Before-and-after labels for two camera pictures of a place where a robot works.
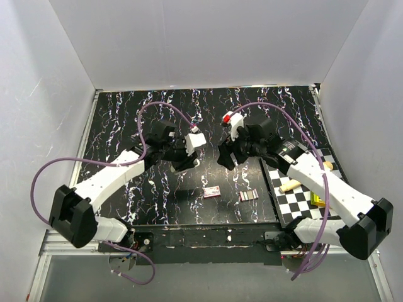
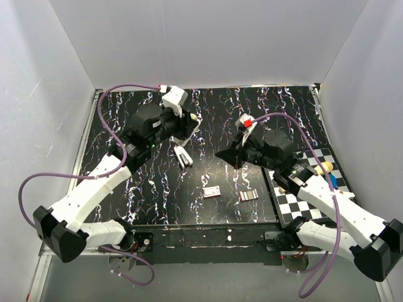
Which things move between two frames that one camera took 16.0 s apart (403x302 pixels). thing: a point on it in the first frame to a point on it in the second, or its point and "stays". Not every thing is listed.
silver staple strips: x=249 y=195 stays
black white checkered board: x=296 y=204 stays
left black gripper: x=184 y=156 to x=186 y=124
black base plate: x=217 y=243 stays
